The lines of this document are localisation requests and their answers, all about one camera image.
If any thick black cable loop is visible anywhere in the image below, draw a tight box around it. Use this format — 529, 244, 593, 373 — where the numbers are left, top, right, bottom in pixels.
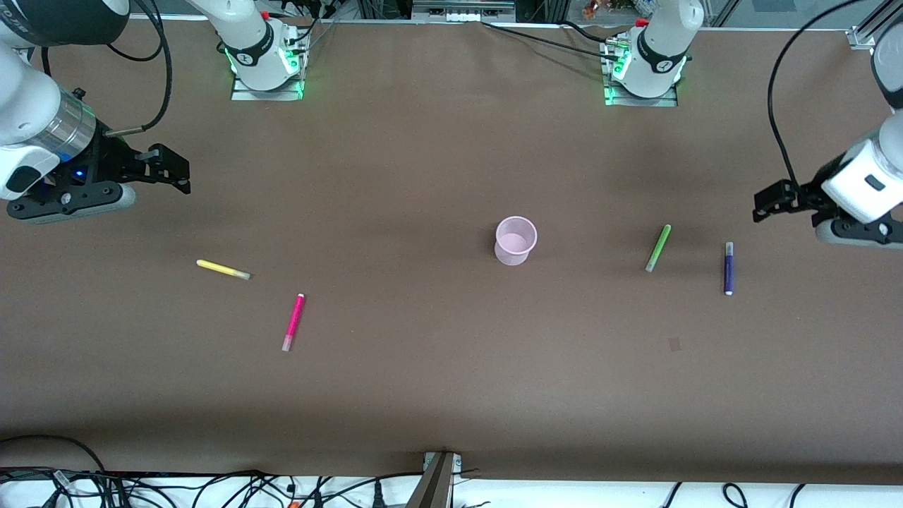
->
0, 434, 107, 475

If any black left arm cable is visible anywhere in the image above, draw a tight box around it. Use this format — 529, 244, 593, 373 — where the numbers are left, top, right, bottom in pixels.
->
767, 0, 868, 193

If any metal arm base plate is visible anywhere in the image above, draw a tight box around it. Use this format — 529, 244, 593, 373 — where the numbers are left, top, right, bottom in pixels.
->
231, 76, 306, 102
605, 88, 679, 108

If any tangled black cables bundle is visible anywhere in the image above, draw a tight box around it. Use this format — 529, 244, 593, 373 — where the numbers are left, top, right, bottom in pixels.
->
0, 466, 424, 508

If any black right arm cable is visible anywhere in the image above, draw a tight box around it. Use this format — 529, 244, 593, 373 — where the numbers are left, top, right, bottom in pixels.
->
39, 0, 174, 137

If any aluminium frame corner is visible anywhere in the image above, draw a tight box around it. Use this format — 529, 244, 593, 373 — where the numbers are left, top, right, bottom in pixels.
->
849, 0, 903, 50

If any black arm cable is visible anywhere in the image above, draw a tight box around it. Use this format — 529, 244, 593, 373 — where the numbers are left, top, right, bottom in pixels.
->
767, 0, 868, 193
39, 0, 174, 137

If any pink highlighter pen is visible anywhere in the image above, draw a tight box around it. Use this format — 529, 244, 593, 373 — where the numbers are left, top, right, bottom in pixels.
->
281, 293, 306, 352

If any green highlighter pen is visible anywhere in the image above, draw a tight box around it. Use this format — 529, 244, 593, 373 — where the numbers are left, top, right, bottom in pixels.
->
645, 224, 672, 273

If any grey power strip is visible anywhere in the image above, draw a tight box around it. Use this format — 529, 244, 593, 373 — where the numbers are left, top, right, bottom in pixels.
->
411, 0, 517, 22

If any brown table cover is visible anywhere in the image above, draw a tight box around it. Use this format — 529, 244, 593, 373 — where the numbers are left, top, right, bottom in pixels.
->
0, 16, 903, 488

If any black cable across table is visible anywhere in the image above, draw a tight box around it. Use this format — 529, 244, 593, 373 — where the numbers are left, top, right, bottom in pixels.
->
481, 20, 622, 63

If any pink plastic cup holder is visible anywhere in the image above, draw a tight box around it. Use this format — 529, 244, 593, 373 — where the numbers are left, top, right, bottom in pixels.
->
495, 216, 538, 267

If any yellow highlighter pen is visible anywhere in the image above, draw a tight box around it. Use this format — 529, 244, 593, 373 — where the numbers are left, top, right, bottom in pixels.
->
196, 259, 252, 281

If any metal table edge bracket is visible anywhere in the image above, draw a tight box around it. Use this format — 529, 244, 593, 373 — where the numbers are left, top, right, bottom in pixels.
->
406, 452, 463, 508

